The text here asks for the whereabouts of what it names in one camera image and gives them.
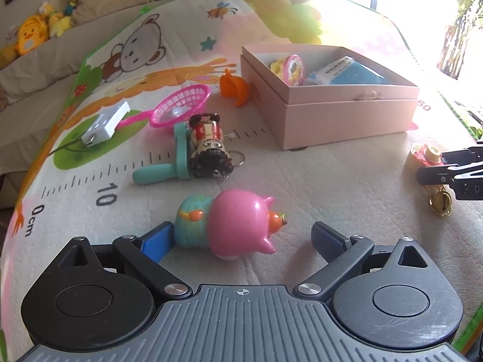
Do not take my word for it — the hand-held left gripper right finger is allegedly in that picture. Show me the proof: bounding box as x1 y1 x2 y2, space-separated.
296 222 430 303

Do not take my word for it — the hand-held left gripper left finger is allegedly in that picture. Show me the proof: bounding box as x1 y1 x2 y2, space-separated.
60 222 193 302

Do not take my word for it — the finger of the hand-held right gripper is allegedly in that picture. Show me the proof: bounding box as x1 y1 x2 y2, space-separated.
441 145 483 167
416 161 483 186

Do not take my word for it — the pink and cream toy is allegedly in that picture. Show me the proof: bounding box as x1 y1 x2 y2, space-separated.
407 144 446 170

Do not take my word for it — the gold bell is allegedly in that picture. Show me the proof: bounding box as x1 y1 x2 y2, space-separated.
427 185 453 218

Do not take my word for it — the teal handled toy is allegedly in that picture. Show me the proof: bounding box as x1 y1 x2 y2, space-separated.
132 124 193 186

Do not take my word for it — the pink pig toy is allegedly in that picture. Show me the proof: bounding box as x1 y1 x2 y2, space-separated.
177 189 289 262

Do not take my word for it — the red doll keychain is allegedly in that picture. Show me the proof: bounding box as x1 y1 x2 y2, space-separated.
187 112 246 179

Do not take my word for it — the pink cardboard box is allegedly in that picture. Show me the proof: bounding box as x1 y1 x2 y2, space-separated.
241 44 421 151

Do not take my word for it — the white power adapter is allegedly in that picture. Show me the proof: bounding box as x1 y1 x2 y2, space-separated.
81 102 130 148

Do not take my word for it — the pink plastic net scoop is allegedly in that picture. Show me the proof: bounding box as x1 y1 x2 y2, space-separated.
120 84 211 132

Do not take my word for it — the orange plastic toy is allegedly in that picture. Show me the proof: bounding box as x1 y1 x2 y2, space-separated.
220 68 250 107

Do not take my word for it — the printed play mat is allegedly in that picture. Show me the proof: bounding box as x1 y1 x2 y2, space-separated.
0 0 483 362

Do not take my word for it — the blue packet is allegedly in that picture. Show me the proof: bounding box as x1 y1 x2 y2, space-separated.
332 60 387 84

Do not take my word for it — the white tissue pack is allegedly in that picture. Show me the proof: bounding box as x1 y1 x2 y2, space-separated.
305 56 353 85

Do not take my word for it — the pink round container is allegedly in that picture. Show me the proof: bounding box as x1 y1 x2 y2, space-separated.
285 55 307 87

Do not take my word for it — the beige covered sofa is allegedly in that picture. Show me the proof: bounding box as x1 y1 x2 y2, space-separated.
0 8 152 212

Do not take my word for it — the yellow duck plush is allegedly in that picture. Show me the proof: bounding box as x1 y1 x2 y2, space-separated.
0 15 50 66

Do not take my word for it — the small yellow plush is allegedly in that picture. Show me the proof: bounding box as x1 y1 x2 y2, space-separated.
38 2 74 38

